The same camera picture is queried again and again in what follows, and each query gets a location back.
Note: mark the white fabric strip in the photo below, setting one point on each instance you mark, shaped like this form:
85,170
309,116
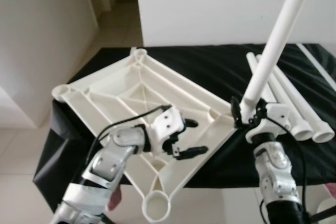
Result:
315,62

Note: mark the black tablecloth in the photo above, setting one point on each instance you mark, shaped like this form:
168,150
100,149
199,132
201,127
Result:
210,66

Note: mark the white plastic table leg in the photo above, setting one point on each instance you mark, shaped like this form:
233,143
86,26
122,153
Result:
315,116
275,35
294,111
253,62

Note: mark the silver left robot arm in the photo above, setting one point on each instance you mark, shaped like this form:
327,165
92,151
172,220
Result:
113,161

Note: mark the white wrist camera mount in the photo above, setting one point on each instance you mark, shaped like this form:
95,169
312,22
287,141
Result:
168,121
275,116

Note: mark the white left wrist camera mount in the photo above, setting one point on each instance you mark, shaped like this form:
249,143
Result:
168,121

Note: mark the white plastic table top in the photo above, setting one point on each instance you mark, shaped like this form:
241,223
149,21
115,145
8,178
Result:
121,85

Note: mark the pink cloth piece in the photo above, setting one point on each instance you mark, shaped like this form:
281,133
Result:
332,188
115,199

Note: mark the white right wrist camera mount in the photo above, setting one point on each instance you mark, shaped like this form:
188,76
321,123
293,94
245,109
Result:
275,116

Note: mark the black metal stand leg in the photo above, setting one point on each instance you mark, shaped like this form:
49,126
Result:
325,212

